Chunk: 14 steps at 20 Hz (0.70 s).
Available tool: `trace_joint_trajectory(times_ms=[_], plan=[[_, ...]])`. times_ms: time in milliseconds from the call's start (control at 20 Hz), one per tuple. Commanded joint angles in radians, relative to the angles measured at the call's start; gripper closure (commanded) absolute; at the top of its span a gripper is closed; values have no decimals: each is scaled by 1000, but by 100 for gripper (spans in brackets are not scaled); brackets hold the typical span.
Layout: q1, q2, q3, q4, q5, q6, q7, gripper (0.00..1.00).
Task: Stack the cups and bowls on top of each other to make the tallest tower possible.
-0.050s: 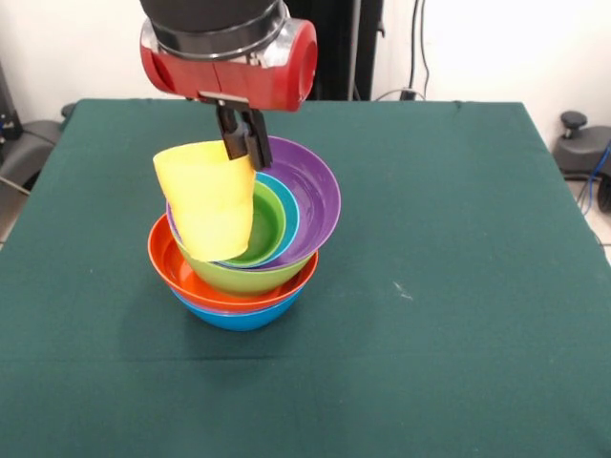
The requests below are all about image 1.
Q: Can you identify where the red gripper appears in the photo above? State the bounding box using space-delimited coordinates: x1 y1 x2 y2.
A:
139 17 319 171

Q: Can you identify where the yellow plastic cup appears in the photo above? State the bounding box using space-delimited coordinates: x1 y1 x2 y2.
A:
152 139 258 263

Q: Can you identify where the green plastic cup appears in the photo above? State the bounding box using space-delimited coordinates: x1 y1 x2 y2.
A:
221 182 287 268

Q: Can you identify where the purple and green bowl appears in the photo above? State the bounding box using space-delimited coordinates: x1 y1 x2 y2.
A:
165 135 343 297

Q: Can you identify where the small cyan bowl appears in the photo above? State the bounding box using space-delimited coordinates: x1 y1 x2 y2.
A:
214 171 301 269

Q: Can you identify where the orange-red bowl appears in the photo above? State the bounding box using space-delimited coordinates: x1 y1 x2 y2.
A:
146 214 320 314

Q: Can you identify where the large blue bowl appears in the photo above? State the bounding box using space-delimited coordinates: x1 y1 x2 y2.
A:
171 285 306 333

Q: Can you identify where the dark grey equipment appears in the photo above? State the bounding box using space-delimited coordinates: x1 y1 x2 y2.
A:
0 61 23 142

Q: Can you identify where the dark green tablecloth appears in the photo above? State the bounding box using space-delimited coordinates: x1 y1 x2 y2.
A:
0 97 611 458

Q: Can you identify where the black wall cable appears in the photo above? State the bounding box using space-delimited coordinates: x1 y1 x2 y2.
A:
408 0 431 99

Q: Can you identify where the grey pedestal foot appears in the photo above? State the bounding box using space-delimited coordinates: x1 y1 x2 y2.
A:
0 103 77 192
553 111 611 176

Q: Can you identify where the blue cable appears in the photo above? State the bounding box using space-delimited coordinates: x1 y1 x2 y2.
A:
576 141 611 216

